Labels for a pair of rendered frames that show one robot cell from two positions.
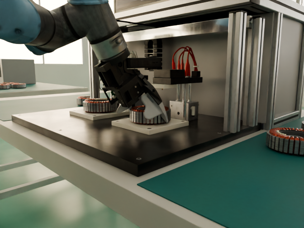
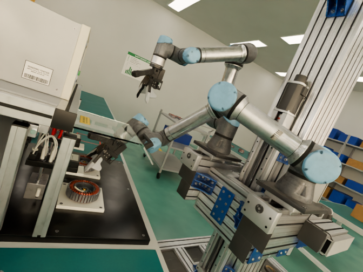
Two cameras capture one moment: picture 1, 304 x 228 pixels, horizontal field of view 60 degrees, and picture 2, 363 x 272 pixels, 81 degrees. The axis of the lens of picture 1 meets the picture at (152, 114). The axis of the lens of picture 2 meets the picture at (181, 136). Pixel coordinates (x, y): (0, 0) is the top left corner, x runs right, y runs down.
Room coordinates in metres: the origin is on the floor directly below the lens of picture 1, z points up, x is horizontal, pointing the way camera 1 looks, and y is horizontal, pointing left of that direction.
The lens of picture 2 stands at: (1.50, 0.62, 1.23)
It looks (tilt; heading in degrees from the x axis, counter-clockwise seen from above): 9 degrees down; 196
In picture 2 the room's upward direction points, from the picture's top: 22 degrees clockwise
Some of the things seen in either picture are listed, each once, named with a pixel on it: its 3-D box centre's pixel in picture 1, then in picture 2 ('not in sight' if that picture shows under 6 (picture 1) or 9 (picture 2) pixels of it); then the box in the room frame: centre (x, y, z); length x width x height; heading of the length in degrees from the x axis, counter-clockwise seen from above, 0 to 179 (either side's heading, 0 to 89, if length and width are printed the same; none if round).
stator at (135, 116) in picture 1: (149, 114); (83, 163); (0.70, 0.00, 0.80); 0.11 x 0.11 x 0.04
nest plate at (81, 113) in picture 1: (100, 112); (81, 196); (0.88, 0.17, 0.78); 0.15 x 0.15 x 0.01; 44
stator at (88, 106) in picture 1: (100, 105); (83, 190); (0.88, 0.17, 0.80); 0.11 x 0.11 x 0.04
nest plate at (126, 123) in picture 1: (149, 123); (82, 168); (0.70, 0.01, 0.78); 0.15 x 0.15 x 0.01; 44
